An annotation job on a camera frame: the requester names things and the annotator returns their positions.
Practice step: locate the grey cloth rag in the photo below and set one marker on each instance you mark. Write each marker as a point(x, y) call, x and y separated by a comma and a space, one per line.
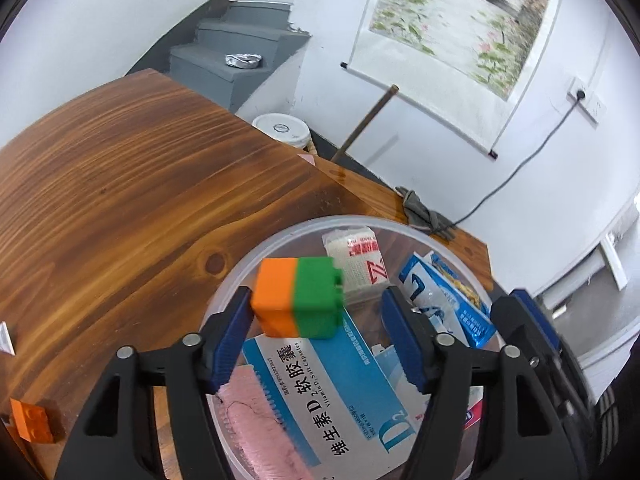
point(422, 212)

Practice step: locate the clear plastic container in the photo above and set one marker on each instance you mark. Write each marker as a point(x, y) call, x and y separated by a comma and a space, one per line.
point(280, 246)

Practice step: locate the white wooden plank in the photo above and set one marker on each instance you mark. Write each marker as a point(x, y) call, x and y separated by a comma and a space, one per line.
point(614, 260)

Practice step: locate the orange and green building block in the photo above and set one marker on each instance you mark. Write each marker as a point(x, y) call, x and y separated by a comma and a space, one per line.
point(300, 296)

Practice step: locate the hanging scroll painting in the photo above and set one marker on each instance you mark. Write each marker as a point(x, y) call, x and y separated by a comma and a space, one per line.
point(450, 20)

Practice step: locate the blue white medicine box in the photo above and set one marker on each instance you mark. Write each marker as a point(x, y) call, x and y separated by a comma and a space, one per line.
point(340, 402)

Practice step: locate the pink paper slip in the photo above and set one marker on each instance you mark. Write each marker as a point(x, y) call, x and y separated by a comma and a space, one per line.
point(306, 158)

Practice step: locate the wooden stick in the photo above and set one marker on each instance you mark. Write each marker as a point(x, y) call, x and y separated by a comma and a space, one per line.
point(367, 120)

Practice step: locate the white wall socket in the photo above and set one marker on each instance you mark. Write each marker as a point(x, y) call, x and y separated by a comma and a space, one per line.
point(587, 100)

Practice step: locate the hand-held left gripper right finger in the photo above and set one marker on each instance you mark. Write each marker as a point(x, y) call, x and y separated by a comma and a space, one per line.
point(400, 341)

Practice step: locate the wooden desk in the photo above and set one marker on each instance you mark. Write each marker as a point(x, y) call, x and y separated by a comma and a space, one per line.
point(125, 185)

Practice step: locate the white gauze packet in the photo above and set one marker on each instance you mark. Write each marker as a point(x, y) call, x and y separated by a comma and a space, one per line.
point(355, 260)

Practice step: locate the white bucket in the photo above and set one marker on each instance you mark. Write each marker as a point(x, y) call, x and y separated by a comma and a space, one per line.
point(280, 130)

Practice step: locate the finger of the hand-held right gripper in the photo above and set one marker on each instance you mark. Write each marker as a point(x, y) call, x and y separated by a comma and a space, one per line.
point(535, 320)

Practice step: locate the blue white snack packet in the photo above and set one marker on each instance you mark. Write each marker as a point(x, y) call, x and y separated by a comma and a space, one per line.
point(442, 295)

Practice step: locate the foil tray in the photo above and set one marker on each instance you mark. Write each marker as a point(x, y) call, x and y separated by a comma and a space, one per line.
point(242, 61)

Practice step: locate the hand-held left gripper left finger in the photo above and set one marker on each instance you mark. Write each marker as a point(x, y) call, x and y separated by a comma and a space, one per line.
point(230, 341)

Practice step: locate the pink brush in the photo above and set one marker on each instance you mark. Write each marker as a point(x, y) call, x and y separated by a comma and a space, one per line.
point(260, 432)

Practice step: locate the grey stairs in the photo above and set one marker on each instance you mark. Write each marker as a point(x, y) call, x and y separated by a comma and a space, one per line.
point(235, 40)

